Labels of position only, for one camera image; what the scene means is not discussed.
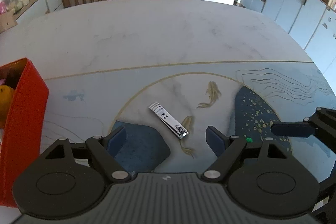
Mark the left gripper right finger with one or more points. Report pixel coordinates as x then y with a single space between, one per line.
216 140

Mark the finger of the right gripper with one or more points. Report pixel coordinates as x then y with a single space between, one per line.
292 129

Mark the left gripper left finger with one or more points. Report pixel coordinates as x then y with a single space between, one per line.
115 141

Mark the silver nail clipper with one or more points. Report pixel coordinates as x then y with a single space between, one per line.
177 129

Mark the red heart-shaped tin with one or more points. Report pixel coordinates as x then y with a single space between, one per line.
21 127

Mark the orange ball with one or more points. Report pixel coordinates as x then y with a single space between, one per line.
6 97

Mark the white sideboard cabinet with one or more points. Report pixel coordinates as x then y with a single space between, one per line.
34 9

